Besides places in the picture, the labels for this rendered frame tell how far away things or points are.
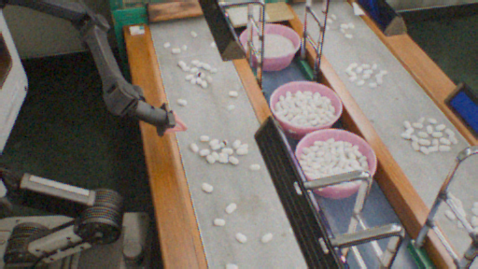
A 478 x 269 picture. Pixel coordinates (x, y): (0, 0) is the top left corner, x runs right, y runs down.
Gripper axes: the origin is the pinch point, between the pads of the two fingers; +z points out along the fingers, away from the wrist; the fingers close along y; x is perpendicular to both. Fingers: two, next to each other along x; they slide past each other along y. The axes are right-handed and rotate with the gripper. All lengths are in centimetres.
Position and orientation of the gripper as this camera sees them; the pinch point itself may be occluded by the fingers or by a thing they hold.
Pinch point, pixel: (184, 128)
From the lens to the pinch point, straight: 156.8
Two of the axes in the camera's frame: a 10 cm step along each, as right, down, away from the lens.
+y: -2.7, -6.8, 6.8
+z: 7.3, 3.2, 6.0
